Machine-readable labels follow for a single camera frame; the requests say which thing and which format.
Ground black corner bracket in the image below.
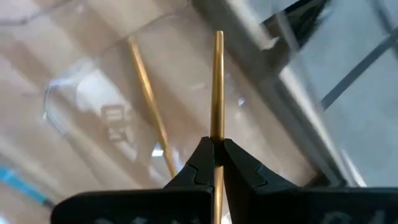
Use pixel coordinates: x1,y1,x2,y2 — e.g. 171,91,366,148
262,0,330,50

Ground black spoon blue handle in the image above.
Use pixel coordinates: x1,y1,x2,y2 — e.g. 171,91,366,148
0,166,56,208

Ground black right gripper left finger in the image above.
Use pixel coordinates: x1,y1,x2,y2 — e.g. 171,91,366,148
51,136,216,224

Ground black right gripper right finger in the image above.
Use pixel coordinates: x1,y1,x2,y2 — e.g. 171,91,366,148
222,138,398,224

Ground clear plastic bin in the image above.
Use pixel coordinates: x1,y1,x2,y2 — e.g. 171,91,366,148
0,0,368,190

